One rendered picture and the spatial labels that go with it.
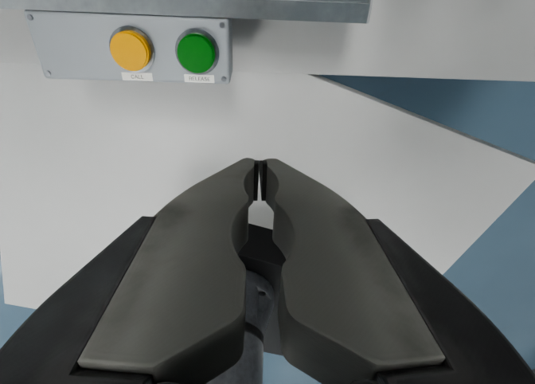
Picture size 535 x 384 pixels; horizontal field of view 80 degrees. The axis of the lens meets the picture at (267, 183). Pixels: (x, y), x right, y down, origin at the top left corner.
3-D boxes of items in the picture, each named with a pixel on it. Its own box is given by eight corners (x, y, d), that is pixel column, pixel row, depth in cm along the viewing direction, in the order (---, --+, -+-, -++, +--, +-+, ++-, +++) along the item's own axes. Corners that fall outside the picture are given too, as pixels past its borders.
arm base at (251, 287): (266, 321, 65) (265, 373, 57) (191, 312, 64) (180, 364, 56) (281, 273, 57) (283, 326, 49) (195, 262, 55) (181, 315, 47)
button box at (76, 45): (232, 72, 43) (229, 85, 37) (69, 66, 41) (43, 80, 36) (232, 12, 39) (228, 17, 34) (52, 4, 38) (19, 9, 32)
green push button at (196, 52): (216, 69, 37) (215, 74, 36) (182, 68, 37) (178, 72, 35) (215, 32, 35) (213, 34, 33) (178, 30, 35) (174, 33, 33)
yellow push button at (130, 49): (155, 68, 37) (150, 72, 35) (120, 66, 37) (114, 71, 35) (150, 29, 35) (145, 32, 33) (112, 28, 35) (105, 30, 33)
